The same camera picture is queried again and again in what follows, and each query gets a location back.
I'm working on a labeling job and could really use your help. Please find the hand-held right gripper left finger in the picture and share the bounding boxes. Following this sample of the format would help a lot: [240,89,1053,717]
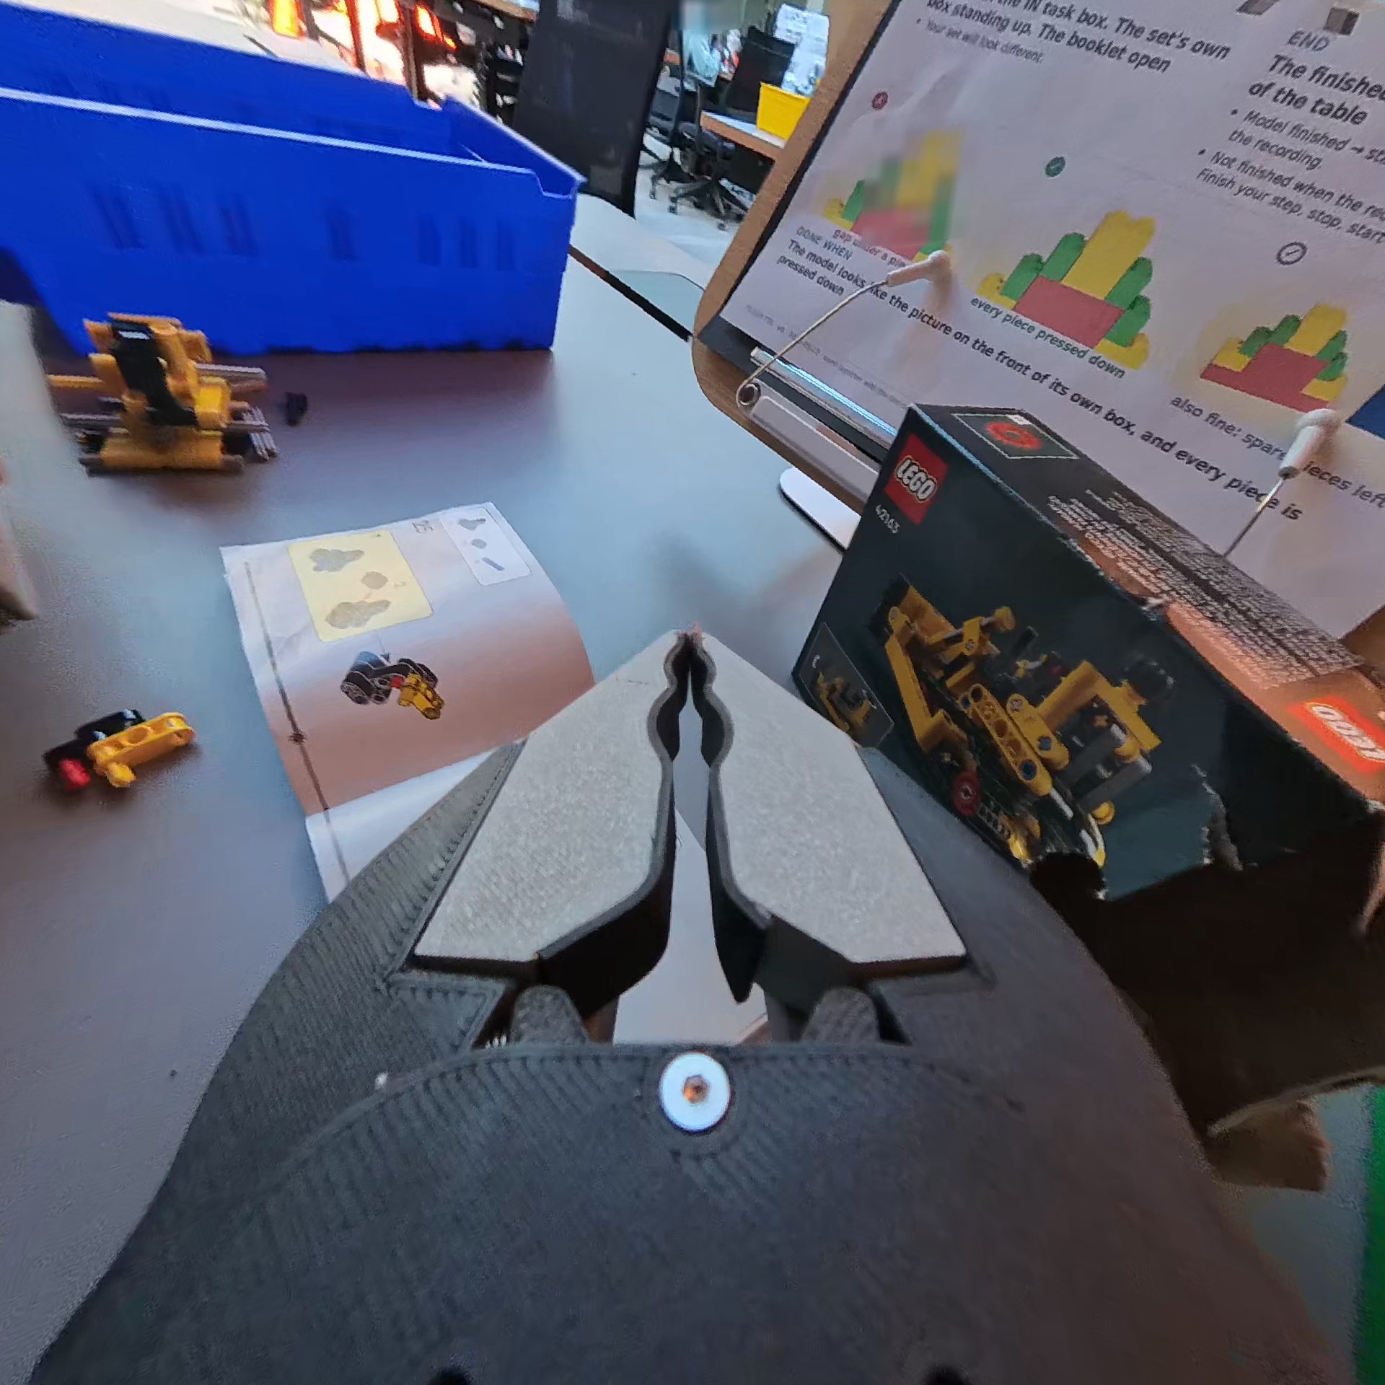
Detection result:
[410,630,693,1024]

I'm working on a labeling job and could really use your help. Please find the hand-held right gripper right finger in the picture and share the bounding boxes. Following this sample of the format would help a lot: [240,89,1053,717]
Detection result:
[685,633,969,1006]

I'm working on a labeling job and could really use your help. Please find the lego instruction booklet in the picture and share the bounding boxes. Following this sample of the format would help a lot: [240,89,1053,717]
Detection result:
[219,501,596,905]

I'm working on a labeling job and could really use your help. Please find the dark lego set box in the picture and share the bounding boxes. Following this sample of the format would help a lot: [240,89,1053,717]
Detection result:
[792,404,1385,1192]

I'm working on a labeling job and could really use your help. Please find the yellow black lego subassembly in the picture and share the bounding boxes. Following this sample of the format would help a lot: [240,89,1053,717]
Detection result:
[42,709,197,792]

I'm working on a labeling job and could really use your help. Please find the yellow lego bulldozer model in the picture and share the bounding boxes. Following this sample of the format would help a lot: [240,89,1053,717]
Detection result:
[45,313,280,475]

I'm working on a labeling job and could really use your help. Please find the silver stand base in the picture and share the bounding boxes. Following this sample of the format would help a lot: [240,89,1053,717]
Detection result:
[776,467,867,551]

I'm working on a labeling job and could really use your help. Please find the blue plastic bin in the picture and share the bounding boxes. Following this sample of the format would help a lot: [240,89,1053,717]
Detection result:
[0,0,588,361]

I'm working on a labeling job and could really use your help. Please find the green object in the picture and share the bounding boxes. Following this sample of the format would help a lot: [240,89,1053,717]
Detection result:
[1356,1082,1385,1385]

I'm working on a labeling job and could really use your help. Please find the black office chair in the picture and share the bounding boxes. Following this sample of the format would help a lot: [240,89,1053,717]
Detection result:
[649,86,753,223]

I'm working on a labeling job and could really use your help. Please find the printed instruction sheet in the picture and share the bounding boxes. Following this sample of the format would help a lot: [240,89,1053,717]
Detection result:
[718,0,1385,640]

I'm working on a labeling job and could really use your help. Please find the black chair backrest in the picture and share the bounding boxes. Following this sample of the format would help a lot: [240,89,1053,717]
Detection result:
[510,0,677,218]

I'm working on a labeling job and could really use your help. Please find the orange lit display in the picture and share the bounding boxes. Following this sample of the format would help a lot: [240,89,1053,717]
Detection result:
[265,0,456,83]

